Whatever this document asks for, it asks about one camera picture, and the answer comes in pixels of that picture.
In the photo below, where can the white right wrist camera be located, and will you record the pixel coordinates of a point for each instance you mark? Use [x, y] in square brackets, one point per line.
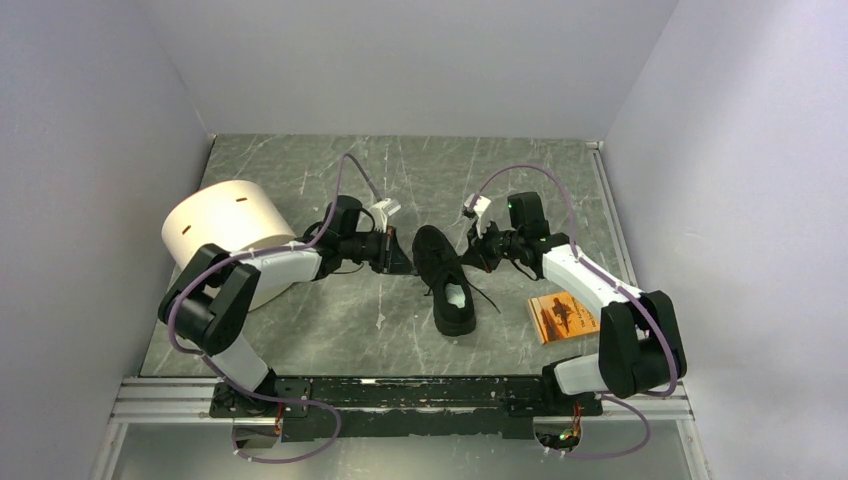
[475, 207]

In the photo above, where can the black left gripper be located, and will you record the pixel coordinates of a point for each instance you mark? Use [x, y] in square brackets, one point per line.
[391, 257]

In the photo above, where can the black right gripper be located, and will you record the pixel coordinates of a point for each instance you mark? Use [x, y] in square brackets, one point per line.
[478, 255]

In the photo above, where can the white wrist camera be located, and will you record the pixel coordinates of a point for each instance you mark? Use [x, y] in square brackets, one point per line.
[381, 211]
[475, 207]

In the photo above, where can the black shoe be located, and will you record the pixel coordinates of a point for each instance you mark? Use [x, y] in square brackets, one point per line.
[438, 265]

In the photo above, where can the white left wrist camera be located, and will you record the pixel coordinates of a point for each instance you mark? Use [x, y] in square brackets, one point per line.
[381, 211]

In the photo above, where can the aluminium frame rail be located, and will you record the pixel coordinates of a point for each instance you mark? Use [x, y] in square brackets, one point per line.
[179, 401]

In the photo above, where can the black shoelace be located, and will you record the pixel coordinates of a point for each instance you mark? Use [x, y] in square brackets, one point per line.
[484, 298]

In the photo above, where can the orange book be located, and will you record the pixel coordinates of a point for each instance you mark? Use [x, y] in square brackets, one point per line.
[560, 316]

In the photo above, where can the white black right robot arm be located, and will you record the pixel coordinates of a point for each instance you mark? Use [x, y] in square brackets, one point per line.
[640, 350]

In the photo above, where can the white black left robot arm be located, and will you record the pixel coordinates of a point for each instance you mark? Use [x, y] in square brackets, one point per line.
[209, 302]

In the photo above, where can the white cylindrical container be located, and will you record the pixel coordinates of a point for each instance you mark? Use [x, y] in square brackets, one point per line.
[231, 217]

